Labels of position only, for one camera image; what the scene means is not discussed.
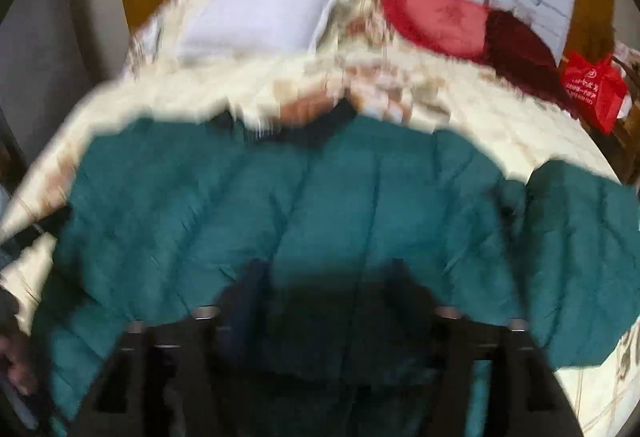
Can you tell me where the teal puffer jacket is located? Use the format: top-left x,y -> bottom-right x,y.
30,114 -> 640,437

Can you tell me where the dark red cushion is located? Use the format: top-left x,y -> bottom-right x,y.
482,10 -> 576,113

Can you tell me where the floral cream bedsheet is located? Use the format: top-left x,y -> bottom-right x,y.
0,0 -> 640,437

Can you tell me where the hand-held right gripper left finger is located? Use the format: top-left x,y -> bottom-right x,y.
64,259 -> 273,437

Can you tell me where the white pillow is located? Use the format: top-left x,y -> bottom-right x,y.
175,0 -> 356,63

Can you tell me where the person's left hand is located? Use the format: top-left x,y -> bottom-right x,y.
0,332 -> 40,395

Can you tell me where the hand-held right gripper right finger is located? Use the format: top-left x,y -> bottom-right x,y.
385,257 -> 585,437

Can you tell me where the red round cushion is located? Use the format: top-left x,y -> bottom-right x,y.
382,0 -> 493,60

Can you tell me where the red plastic bag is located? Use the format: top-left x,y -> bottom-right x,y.
557,50 -> 628,135

